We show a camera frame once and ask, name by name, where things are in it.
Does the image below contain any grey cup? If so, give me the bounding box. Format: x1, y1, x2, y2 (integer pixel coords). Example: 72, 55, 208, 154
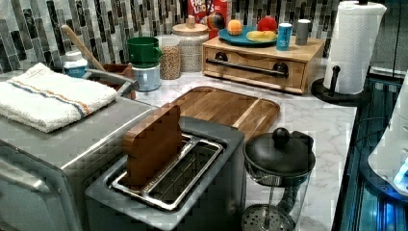
295, 19, 311, 45

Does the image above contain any yellow toy banana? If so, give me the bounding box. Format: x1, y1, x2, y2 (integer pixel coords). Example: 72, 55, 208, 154
246, 31, 277, 42

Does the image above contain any wooden drawer box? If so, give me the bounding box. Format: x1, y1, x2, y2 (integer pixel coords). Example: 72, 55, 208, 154
202, 37, 325, 94

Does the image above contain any white bottle blue label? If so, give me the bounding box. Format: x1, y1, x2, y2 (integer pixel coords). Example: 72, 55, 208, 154
64, 51, 88, 78

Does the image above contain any black glass french press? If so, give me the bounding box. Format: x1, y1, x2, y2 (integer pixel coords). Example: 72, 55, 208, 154
241, 128, 316, 231

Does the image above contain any teal plate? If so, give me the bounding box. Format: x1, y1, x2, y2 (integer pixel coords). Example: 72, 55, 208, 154
218, 26, 276, 47

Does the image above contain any glass jar with wooden lid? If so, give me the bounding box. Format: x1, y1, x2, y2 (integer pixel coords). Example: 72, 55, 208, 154
172, 15, 209, 72

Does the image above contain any blue can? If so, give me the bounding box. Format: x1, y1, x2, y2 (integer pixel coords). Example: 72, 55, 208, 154
276, 23, 293, 51

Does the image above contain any red cereal box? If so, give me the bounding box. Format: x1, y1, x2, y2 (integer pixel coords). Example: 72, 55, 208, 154
188, 0, 227, 39

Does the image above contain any glass jar of grains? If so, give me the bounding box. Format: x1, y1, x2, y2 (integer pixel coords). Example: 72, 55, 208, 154
157, 35, 181, 80

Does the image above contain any wooden spoon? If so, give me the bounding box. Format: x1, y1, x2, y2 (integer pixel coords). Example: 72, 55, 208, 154
61, 24, 105, 71

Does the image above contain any orange toy fruit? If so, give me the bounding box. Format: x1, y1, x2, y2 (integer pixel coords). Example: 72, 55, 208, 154
227, 19, 242, 36

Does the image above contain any green mug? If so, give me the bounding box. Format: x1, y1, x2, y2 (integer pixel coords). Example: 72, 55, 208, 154
126, 37, 162, 68

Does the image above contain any black paper towel holder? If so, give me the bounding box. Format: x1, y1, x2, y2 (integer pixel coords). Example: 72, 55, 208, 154
311, 65, 372, 107

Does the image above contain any white striped folded towel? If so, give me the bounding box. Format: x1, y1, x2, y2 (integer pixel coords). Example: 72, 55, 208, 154
0, 63, 116, 133

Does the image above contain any red toy fruit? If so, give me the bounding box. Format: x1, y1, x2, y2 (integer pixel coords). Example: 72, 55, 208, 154
257, 16, 278, 31

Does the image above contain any stainless steel toaster oven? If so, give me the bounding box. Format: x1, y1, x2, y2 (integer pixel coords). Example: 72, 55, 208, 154
0, 68, 160, 231

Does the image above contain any brown wooden utensil box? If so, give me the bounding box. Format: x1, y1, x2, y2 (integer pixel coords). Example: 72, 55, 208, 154
102, 64, 134, 90

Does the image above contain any white paper towel roll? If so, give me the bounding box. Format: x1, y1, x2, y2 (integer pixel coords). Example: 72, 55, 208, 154
323, 1, 387, 94

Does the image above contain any wooden toy toast slice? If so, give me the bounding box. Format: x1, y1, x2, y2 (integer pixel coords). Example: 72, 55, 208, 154
122, 103, 183, 190

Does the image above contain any multicoloured toy ball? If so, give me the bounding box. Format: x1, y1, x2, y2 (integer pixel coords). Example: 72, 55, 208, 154
206, 13, 225, 30

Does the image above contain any grey two-slot toaster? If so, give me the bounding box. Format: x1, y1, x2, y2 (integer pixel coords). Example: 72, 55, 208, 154
86, 116, 245, 231

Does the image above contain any wooden cutting board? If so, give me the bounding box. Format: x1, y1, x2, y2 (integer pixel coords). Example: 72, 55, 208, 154
172, 87, 280, 140

